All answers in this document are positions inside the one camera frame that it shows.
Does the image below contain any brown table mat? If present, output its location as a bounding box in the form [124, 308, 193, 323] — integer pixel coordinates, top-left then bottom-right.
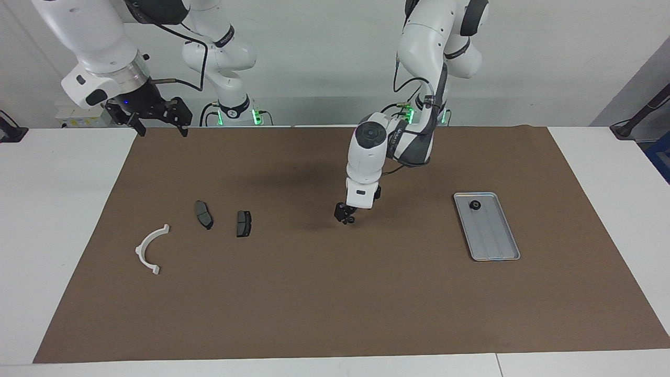
[32, 126, 670, 364]

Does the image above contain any black base cable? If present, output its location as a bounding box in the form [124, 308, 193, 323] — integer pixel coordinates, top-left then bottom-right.
[379, 97, 422, 125]
[199, 102, 220, 127]

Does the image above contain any white curved plastic bracket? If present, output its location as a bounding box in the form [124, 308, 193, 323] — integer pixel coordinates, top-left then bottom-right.
[135, 224, 171, 276]

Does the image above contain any blue box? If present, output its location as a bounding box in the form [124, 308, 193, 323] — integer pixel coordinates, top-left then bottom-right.
[644, 139, 670, 184]

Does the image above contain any white power box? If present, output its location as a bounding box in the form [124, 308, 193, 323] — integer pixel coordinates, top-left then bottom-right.
[57, 104, 113, 129]

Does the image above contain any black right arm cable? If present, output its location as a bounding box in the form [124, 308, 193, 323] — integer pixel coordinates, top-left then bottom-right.
[126, 0, 209, 93]

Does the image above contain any black table clamp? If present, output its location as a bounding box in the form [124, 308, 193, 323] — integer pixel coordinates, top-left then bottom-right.
[0, 110, 28, 143]

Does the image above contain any long curved grey brake pad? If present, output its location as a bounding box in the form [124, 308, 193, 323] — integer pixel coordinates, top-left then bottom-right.
[194, 201, 214, 230]

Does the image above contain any black left base cable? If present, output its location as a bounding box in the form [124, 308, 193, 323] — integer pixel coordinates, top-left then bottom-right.
[379, 97, 422, 125]

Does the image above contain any black right base cable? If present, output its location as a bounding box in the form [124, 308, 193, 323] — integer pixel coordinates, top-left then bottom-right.
[199, 102, 220, 127]

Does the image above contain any silver metal tray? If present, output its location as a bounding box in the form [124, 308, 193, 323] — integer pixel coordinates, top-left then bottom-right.
[453, 192, 521, 262]

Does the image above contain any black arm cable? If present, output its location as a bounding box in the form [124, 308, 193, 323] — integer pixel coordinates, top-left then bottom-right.
[126, 0, 209, 93]
[381, 55, 446, 176]

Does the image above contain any black slanted stand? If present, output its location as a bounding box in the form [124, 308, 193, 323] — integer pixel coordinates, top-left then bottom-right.
[610, 84, 670, 140]

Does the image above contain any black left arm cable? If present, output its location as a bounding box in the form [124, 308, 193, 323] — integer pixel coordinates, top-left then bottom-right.
[381, 55, 446, 176]

